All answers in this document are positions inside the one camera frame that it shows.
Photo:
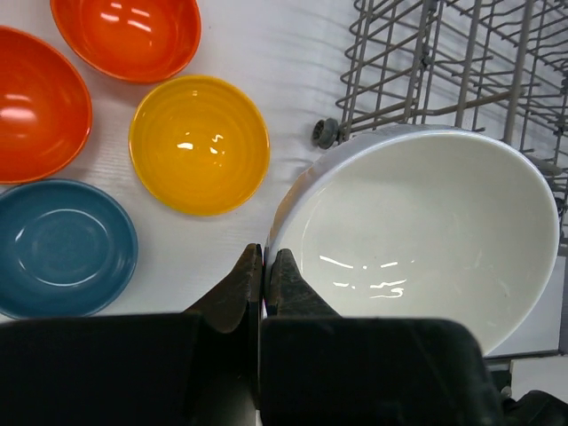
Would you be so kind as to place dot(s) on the grey wire dish rack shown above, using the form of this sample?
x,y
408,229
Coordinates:
x,y
494,67

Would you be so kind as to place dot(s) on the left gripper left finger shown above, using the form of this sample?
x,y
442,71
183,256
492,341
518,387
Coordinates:
x,y
236,299

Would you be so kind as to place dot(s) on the blue bowl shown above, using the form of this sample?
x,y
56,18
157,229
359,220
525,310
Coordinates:
x,y
68,249

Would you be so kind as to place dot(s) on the orange bowl near rack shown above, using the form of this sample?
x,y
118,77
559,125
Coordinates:
x,y
136,41

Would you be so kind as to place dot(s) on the white round bowl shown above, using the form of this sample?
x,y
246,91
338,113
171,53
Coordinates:
x,y
423,221

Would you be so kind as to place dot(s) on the large yellow bowl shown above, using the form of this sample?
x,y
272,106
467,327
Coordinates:
x,y
199,145

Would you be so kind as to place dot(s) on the orange bowl left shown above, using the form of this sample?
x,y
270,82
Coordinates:
x,y
46,110

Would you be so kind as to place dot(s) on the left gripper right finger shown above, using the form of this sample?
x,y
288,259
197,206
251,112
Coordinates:
x,y
288,294

